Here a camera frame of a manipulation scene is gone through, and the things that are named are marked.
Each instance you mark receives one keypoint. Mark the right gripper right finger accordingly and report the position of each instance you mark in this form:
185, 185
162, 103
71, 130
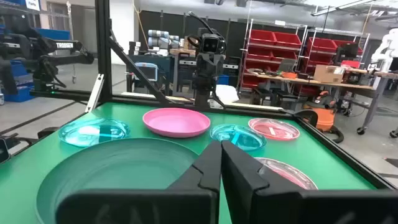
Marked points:
248, 199

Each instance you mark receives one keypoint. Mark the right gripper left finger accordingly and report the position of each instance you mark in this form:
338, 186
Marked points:
192, 199

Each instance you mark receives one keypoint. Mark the clear red plastic plate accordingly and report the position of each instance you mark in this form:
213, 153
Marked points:
273, 129
292, 174

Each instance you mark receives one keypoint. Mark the small clear blue plate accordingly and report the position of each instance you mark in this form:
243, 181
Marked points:
247, 137

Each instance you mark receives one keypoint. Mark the pink plastic plate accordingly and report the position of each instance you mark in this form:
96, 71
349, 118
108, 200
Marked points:
175, 121

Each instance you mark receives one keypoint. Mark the large green plastic plate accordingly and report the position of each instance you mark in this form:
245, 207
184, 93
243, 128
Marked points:
124, 168

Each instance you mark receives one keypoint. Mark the large clear blue plate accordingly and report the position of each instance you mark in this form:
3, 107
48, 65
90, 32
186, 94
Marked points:
93, 132

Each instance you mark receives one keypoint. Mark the black background robot arm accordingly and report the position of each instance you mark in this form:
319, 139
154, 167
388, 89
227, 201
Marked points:
46, 56

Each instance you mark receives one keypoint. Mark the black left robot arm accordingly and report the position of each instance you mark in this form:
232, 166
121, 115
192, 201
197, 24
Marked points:
205, 90

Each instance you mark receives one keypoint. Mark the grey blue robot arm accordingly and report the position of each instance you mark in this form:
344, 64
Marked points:
160, 38

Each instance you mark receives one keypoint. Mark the white bag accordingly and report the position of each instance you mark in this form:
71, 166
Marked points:
227, 93

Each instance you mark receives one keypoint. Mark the red storage bin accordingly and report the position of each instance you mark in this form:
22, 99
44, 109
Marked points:
321, 44
287, 40
262, 37
339, 43

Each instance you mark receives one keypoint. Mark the metal shelf rack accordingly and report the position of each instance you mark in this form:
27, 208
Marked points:
323, 57
270, 54

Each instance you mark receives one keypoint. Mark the blue-rimmed teach pendant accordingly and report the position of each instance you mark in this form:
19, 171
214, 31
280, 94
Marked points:
146, 71

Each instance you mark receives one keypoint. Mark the wooden workbench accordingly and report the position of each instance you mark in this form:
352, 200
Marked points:
311, 82

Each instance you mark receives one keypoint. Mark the orange shop vacuum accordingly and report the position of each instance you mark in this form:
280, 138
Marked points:
325, 118

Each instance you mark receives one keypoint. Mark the silver aluminium bar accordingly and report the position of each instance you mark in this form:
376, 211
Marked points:
94, 93

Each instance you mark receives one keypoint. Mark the cardboard box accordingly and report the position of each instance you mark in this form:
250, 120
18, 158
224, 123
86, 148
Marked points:
328, 74

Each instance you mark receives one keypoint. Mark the black monitor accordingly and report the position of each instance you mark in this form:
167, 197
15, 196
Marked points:
347, 49

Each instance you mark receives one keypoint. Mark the blue storage bin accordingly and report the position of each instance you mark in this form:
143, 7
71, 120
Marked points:
18, 93
53, 34

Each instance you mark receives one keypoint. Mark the white humanoid robot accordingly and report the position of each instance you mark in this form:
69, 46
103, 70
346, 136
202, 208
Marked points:
384, 49

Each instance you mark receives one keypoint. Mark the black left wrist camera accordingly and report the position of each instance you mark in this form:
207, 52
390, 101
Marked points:
210, 43

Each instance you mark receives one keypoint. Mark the black diagonal frame brace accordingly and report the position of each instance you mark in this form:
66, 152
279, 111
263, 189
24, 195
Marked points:
136, 67

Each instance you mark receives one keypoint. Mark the black table edge frame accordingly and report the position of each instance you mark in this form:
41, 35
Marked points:
342, 152

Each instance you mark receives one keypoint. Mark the black upright frame post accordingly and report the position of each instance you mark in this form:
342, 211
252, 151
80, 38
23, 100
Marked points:
103, 46

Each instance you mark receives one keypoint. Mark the small black camera box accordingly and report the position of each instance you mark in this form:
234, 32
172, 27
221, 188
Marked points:
3, 151

